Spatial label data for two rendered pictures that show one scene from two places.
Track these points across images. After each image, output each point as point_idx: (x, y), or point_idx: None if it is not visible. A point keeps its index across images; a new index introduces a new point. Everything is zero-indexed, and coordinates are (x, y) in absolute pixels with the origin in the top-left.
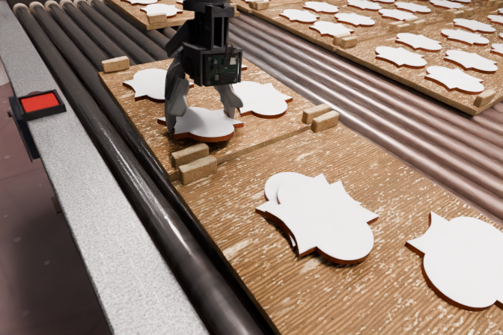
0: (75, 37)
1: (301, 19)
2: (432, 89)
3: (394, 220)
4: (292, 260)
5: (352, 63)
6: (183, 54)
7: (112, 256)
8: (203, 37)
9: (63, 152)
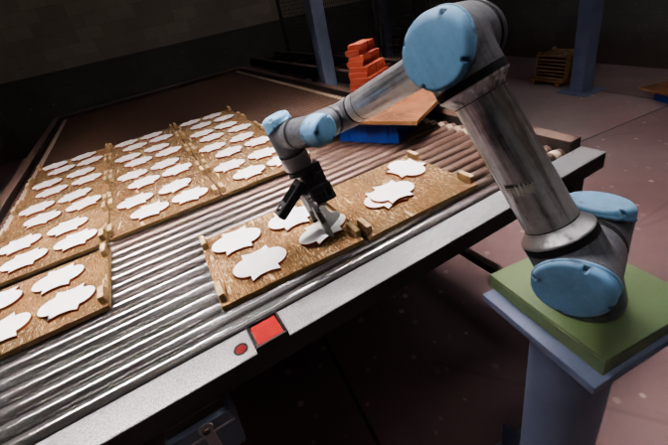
0: (87, 375)
1: (162, 208)
2: None
3: (390, 181)
4: (413, 201)
5: (240, 192)
6: (311, 197)
7: (415, 251)
8: (316, 179)
9: (333, 296)
